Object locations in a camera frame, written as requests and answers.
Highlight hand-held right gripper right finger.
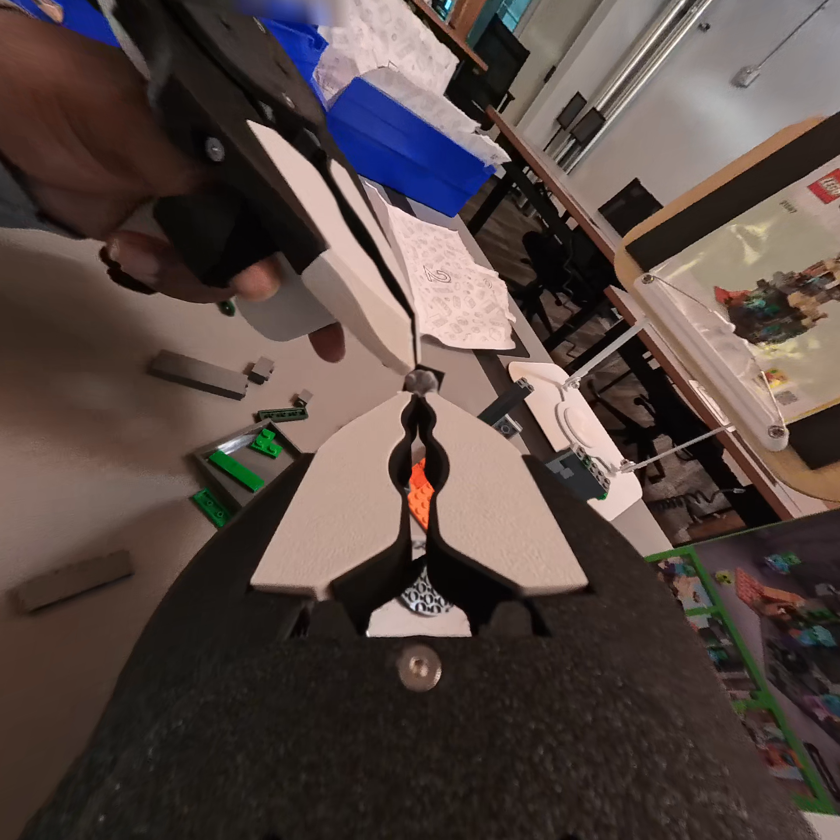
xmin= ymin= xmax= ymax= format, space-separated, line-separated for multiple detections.
xmin=424 ymin=390 xmax=590 ymax=605

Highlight dark blue-grey lego bar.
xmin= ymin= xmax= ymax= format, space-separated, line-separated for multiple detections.
xmin=479 ymin=378 xmax=536 ymax=437

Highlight orange lego plate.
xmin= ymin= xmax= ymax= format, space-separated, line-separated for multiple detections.
xmin=405 ymin=460 xmax=441 ymax=529

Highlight person's left hand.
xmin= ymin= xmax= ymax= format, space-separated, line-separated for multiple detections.
xmin=0 ymin=7 xmax=350 ymax=366

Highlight instruction booklet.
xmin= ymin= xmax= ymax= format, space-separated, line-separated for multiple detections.
xmin=644 ymin=158 xmax=840 ymax=441

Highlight dark grey long lego brick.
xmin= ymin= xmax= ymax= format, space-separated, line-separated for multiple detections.
xmin=145 ymin=350 xmax=250 ymax=400

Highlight dark grey lego window frame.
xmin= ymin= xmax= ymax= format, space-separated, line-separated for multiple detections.
xmin=195 ymin=420 xmax=309 ymax=500

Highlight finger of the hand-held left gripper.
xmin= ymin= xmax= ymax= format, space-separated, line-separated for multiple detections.
xmin=237 ymin=121 xmax=421 ymax=378
xmin=323 ymin=155 xmax=425 ymax=371

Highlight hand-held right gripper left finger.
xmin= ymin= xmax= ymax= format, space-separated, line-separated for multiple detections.
xmin=250 ymin=390 xmax=421 ymax=607

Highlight grey Lego baseplate build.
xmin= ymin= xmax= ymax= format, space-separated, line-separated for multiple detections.
xmin=545 ymin=449 xmax=613 ymax=501

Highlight lego set box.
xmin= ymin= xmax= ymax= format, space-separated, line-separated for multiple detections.
xmin=646 ymin=512 xmax=840 ymax=815

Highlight white printed paper bag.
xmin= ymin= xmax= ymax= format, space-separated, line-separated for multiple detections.
xmin=388 ymin=210 xmax=519 ymax=353

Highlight dark grey half-round lego plate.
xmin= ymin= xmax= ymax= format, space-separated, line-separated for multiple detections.
xmin=401 ymin=562 xmax=454 ymax=615

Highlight metal pipes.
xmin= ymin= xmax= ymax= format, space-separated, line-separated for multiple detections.
xmin=558 ymin=0 xmax=716 ymax=165

